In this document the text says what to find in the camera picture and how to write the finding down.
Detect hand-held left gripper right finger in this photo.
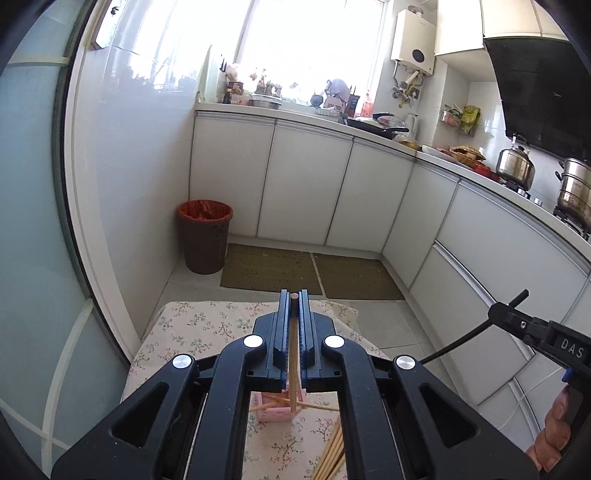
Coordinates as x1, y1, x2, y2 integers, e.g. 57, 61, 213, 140
299, 290, 539, 480

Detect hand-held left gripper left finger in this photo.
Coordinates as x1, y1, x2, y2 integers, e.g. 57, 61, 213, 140
51, 290, 293, 480

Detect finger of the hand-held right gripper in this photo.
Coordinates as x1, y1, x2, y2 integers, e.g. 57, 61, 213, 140
489, 302, 553, 352

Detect black chopstick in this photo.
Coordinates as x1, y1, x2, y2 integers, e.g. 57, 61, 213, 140
421, 289, 530, 364

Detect pink plastic basket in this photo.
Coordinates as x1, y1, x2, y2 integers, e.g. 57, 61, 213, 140
249, 389, 306, 424

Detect person's right hand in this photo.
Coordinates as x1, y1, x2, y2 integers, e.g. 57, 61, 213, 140
526, 387, 571, 472

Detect large olive floor mat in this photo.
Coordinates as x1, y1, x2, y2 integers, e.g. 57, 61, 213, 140
220, 244, 323, 296

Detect small olive floor mat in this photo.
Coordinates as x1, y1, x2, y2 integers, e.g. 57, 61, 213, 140
313, 254, 406, 301

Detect floral tablecloth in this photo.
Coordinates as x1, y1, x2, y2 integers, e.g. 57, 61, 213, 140
121, 300, 389, 480

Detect brown trash bin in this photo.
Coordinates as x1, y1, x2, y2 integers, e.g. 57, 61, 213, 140
176, 199, 234, 275

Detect gas stove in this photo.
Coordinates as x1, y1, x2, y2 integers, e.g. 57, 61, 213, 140
503, 182, 591, 238

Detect red bin liner bag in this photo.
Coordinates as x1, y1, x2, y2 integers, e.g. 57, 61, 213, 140
177, 199, 234, 228

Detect steel steamer pot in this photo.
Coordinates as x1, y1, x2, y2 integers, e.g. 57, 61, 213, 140
554, 157, 591, 220

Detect white base cabinets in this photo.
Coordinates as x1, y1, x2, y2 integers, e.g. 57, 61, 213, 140
188, 110, 591, 457

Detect steel kettle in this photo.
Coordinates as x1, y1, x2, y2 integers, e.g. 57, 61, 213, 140
496, 134, 536, 190

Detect woven food basket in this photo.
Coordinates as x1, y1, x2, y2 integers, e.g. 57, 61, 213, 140
450, 145, 486, 165

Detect black frying pan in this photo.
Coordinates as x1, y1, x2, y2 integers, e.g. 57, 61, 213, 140
346, 113, 411, 140

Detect black range hood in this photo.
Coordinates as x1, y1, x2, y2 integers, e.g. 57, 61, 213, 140
483, 37, 591, 155

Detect white cutting board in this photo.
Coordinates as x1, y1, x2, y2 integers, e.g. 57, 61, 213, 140
198, 44, 227, 104

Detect frosted glass sliding door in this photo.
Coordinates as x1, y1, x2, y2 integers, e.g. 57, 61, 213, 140
0, 0, 139, 480

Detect white water heater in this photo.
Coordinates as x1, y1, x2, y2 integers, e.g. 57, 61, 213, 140
390, 8, 437, 77

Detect thin white cable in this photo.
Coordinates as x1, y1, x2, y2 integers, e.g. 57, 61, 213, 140
502, 364, 568, 431

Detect wall rack with packets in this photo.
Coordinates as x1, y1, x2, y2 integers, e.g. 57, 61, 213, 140
441, 104, 482, 137

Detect white wall cabinet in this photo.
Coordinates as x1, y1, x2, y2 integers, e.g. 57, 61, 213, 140
434, 0, 573, 58

